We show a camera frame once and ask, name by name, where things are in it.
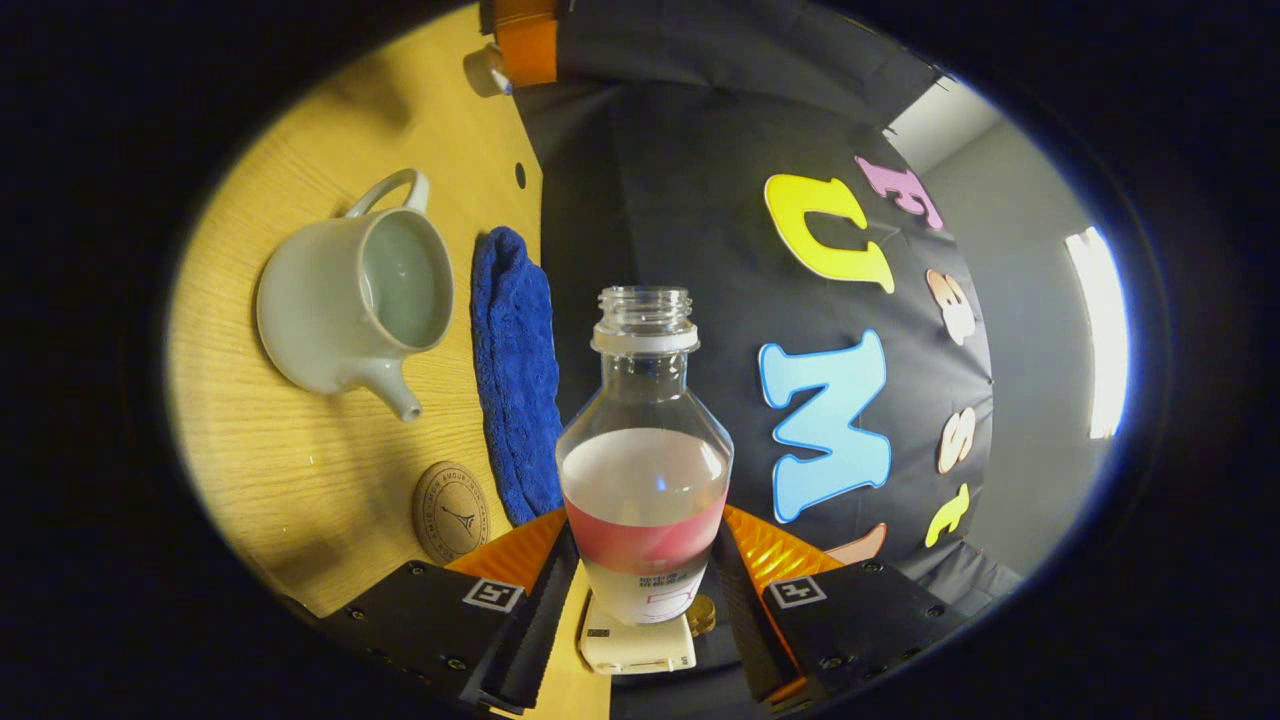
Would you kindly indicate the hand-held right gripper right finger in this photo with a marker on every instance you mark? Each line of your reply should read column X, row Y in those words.
column 745, row 620

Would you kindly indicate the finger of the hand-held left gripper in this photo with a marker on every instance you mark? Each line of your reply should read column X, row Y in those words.
column 525, row 50

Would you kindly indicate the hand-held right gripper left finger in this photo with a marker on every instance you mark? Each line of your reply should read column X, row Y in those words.
column 530, row 630

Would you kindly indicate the round brown coaster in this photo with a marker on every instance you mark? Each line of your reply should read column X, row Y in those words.
column 450, row 512

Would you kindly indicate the clear plastic water bottle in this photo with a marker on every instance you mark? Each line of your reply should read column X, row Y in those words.
column 645, row 480

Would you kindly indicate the white ceramic teacup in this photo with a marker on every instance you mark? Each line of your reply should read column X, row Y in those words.
column 320, row 320

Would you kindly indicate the brown bread slice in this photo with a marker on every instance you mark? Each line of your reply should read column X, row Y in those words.
column 703, row 615

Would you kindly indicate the white toaster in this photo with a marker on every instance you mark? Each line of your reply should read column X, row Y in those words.
column 635, row 650

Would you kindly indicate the black backdrop cloth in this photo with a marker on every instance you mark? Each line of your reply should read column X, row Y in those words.
column 650, row 180

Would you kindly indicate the blue towel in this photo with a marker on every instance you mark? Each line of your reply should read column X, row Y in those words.
column 515, row 370

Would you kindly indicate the ceiling light panel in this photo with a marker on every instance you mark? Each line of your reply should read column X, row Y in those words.
column 1098, row 330

